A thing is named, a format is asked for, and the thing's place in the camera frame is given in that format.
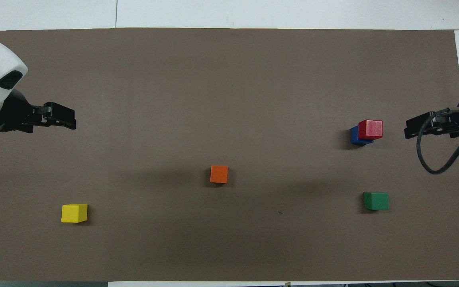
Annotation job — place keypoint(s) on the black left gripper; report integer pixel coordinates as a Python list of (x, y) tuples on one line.
[(14, 115)]

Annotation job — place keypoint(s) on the red wooden block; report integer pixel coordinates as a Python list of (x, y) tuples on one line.
[(371, 129)]

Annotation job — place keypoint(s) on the blue wooden block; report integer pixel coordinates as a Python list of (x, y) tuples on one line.
[(354, 136)]

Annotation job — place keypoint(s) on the green wooden block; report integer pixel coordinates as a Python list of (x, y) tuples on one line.
[(376, 201)]

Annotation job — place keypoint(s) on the yellow wooden block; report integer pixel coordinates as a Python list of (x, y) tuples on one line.
[(74, 213)]

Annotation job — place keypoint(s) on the orange wooden block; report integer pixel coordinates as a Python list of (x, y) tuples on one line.
[(219, 174)]

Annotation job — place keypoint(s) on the brown paper mat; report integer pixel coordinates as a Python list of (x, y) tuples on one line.
[(229, 99)]

